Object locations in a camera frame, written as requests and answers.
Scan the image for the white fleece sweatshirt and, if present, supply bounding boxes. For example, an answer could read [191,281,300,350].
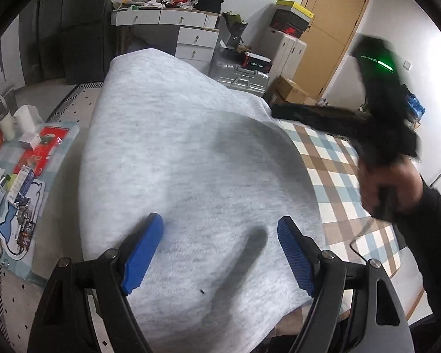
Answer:
[78,49,325,352]

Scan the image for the black forearm sleeve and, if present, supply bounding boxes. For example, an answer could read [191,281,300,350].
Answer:
[396,185,441,321]

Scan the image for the right hand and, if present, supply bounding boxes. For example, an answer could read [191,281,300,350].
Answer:
[358,155,423,222]

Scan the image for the bamboo shoe rack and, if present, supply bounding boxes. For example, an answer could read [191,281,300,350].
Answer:
[358,89,425,130]

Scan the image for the checkered tablecloth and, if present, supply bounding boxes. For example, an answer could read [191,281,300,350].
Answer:
[278,119,427,320]

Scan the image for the brown cardboard box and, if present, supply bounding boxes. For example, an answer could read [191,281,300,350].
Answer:
[264,76,317,106]

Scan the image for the white upright suitcase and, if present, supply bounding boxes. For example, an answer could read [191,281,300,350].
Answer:
[253,27,307,83]

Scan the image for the wooden door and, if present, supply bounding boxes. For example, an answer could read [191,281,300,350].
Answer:
[293,0,369,100]

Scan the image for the stacked shoe boxes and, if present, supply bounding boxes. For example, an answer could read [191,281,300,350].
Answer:
[270,0,315,38]

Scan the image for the low table with clutter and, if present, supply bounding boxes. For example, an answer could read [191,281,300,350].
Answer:
[0,122,80,284]

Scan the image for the silver suitcase lying flat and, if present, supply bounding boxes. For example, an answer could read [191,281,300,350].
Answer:
[208,48,269,96]

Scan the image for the white drawer desk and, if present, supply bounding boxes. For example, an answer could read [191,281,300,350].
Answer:
[111,8,219,74]

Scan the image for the dark glass wardrobe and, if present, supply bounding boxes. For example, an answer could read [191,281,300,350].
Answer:
[19,0,116,84]

